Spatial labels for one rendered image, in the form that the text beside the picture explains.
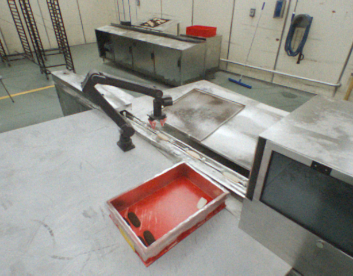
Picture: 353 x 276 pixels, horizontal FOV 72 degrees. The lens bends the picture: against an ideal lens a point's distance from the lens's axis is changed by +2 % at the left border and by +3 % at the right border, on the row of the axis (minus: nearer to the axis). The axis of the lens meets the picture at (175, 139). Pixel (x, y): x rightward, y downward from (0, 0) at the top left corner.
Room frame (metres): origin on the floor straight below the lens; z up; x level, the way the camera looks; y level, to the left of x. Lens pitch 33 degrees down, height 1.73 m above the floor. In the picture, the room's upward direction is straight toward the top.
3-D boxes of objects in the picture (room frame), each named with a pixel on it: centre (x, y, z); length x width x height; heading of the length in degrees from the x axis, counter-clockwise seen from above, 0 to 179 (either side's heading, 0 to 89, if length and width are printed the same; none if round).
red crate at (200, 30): (5.19, -0.51, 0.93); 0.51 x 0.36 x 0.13; 48
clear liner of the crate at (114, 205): (0.77, 0.03, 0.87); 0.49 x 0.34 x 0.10; 130
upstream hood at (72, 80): (2.20, 0.85, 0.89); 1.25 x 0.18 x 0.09; 44
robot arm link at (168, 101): (1.44, 0.08, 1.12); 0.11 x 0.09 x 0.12; 113
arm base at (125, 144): (1.33, 0.33, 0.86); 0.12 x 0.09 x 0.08; 36
